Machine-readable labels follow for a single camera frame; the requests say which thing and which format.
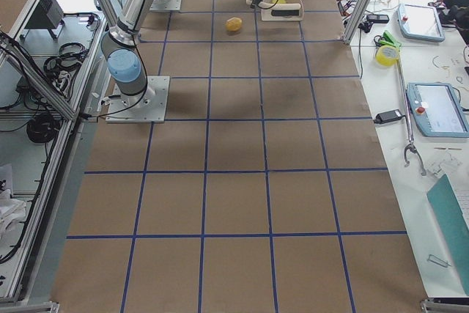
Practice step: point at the teach pendant far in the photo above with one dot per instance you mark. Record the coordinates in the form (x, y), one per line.
(420, 23)

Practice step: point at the yellow orange potato toy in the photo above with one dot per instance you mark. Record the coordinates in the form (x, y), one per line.
(233, 24)

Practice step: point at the teach pendant near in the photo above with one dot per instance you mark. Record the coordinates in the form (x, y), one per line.
(436, 110)

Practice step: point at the green plastic clamp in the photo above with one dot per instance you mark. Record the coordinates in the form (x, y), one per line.
(388, 39)

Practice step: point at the metal reacher grabber tool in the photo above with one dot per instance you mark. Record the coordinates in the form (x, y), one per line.
(410, 147)

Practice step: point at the yellow tape roll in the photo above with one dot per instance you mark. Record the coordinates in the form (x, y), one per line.
(387, 55)

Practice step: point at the beige plastic dustpan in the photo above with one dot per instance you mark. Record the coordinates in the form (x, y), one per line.
(288, 1)

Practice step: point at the teach pendant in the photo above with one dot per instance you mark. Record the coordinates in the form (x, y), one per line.
(420, 23)
(436, 110)

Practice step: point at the beige hand brush black bristles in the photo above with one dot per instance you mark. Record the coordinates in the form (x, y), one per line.
(280, 12)

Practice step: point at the black power adapter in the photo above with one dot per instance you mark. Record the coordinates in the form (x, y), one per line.
(388, 117)

